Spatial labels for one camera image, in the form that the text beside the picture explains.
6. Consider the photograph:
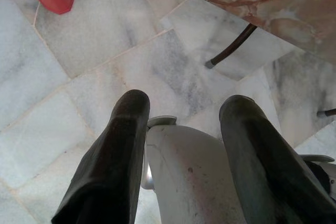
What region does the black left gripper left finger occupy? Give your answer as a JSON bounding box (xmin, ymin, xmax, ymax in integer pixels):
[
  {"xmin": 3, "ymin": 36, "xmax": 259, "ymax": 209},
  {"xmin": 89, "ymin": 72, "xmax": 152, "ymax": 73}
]
[{"xmin": 51, "ymin": 89, "xmax": 151, "ymax": 224}]

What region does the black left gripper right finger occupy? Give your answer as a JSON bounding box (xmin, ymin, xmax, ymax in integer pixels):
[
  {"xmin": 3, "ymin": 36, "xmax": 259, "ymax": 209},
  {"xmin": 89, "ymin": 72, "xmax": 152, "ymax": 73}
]
[{"xmin": 218, "ymin": 94, "xmax": 336, "ymax": 224}]

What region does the dark metal table leg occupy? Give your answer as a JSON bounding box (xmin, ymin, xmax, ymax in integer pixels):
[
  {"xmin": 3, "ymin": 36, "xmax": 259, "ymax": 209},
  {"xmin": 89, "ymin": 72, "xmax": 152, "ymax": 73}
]
[
  {"xmin": 316, "ymin": 108, "xmax": 336, "ymax": 118},
  {"xmin": 205, "ymin": 23, "xmax": 259, "ymax": 68}
]

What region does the marble pattern folding table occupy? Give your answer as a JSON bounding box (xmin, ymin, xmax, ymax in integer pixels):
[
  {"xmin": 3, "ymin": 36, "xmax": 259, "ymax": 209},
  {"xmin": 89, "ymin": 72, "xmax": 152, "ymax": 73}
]
[{"xmin": 183, "ymin": 0, "xmax": 336, "ymax": 63}]

